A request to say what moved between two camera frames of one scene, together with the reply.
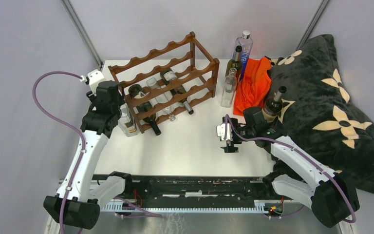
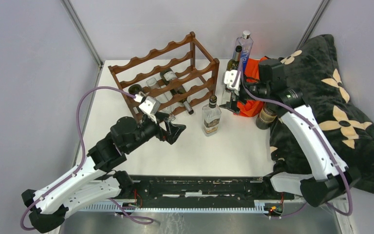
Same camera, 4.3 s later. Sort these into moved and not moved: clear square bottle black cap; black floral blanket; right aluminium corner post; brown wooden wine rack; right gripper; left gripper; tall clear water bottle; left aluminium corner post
Moved: left gripper; clear square bottle black cap; right gripper
Not moved: tall clear water bottle; black floral blanket; brown wooden wine rack; left aluminium corner post; right aluminium corner post
